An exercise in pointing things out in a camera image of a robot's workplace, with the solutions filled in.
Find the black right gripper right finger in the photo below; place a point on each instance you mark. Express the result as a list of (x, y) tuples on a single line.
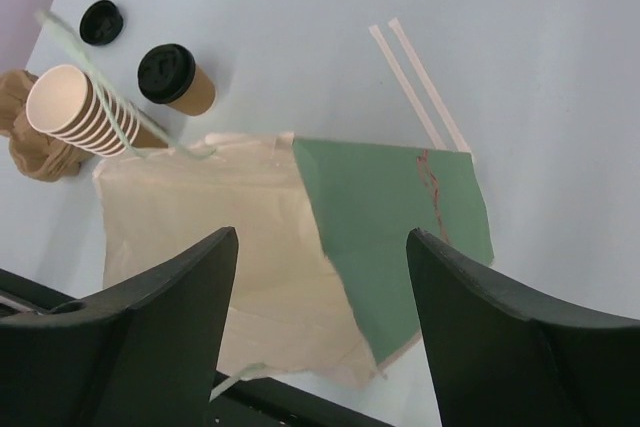
[(501, 353)]

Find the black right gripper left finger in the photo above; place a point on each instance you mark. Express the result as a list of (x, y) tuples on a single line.
[(125, 342)]

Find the printed green paper bag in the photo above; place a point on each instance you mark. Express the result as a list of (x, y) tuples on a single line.
[(321, 282)]

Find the black plastic cup lid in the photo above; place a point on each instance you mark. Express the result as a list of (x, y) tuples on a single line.
[(165, 73)]

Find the single brown paper cup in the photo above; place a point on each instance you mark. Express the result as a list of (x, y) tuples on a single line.
[(199, 96)]

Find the brown pulp cup carrier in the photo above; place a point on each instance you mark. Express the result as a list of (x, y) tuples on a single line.
[(36, 155)]

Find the stack of brown paper cups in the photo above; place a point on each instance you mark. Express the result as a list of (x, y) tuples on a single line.
[(67, 105)]

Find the white wrapped straw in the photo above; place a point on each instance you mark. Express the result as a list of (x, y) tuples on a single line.
[(437, 101), (410, 93)]

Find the black lid stack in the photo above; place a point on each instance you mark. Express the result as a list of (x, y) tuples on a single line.
[(101, 23)]

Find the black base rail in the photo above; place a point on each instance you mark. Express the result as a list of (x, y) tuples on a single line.
[(150, 372)]

